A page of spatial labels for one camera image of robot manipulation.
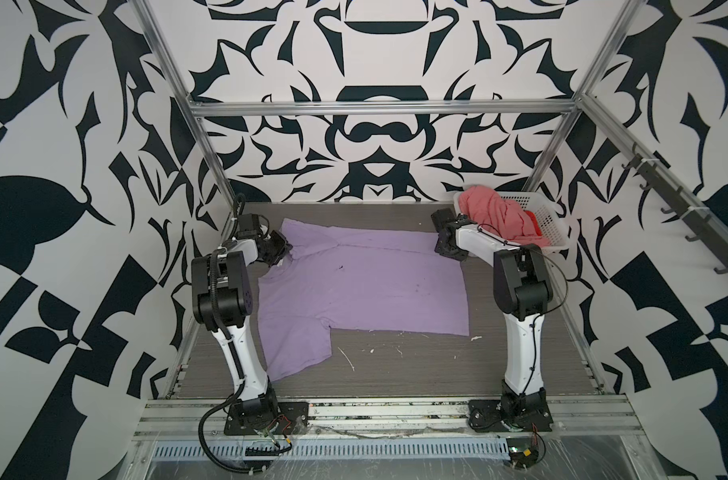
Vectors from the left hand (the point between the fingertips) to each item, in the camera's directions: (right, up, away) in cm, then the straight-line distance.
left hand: (292, 238), depth 102 cm
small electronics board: (+61, -50, -31) cm, 85 cm away
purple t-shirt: (+16, -14, -3) cm, 21 cm away
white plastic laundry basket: (+89, +4, +2) cm, 89 cm away
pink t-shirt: (+66, +11, +6) cm, 68 cm away
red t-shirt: (+86, +6, +7) cm, 86 cm away
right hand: (+55, -3, +1) cm, 55 cm away
